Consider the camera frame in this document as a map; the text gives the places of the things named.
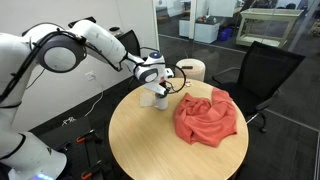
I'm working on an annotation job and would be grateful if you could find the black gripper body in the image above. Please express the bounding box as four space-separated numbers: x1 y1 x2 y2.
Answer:
155 77 172 99

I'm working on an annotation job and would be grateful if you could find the white ceramic mug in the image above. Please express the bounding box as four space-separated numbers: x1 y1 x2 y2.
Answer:
153 93 170 111

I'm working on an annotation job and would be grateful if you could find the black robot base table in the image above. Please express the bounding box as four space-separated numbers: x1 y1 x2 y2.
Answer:
36 115 114 180

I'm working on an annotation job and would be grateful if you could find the grey paper napkin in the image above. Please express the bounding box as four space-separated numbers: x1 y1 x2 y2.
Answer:
139 92 155 108

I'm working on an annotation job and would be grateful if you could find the white knitted pouf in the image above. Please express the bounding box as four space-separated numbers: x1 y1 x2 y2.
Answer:
175 58 206 83

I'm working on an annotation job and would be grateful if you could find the crumpled red cloth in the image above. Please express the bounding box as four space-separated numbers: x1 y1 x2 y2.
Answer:
173 87 238 148

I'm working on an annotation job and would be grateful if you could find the black mesh office chair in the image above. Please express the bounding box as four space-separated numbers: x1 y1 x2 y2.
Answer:
212 41 306 134
114 29 161 68

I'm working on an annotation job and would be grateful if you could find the white cabinet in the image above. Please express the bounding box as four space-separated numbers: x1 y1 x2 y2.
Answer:
178 16 221 45

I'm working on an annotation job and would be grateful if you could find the blue storage bin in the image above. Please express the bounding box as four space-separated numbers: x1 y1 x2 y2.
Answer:
218 27 234 43

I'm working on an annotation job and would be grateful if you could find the orange black clamp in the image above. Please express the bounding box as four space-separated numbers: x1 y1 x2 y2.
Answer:
80 159 111 180
75 129 103 145

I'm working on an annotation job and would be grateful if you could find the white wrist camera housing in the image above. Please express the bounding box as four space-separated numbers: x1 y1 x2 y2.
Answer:
143 82 168 97

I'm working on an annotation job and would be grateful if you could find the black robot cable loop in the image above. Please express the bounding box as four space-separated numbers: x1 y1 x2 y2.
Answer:
162 63 188 95

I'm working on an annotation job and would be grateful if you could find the white power cable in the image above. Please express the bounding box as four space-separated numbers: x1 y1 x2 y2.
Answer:
84 79 105 118

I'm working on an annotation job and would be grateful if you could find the white wall outlet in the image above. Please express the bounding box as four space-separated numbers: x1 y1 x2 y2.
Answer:
84 70 97 82

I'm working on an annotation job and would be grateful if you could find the thin black hanging cable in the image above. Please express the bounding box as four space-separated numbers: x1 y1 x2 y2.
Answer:
24 68 46 92

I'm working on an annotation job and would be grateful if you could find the light wooden shelf frame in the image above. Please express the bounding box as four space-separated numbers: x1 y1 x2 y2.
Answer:
235 8 305 49

